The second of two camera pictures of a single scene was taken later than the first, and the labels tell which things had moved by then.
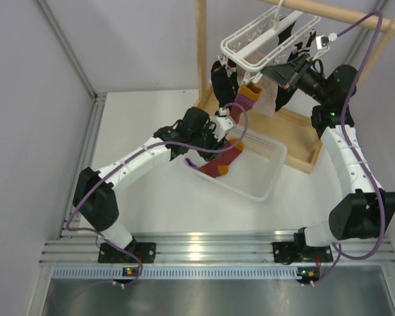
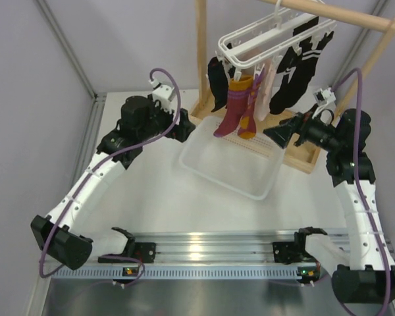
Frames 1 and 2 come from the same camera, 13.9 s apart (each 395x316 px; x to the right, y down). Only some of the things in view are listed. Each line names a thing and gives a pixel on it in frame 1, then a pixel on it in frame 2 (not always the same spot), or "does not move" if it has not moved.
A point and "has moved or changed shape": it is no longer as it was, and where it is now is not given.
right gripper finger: x=282 y=76 → x=281 y=134
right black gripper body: x=307 y=79 → x=302 y=122
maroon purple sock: x=219 y=165 → x=247 y=125
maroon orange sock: x=247 y=96 has moved or changed shape
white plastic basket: x=255 y=168 does not move
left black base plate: x=108 y=253 does not move
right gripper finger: x=282 y=73 → x=282 y=134
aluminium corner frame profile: x=94 y=120 does not move
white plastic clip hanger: x=277 y=37 has moved or changed shape
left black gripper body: x=208 y=141 → x=178 y=133
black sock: x=285 y=35 → x=280 y=97
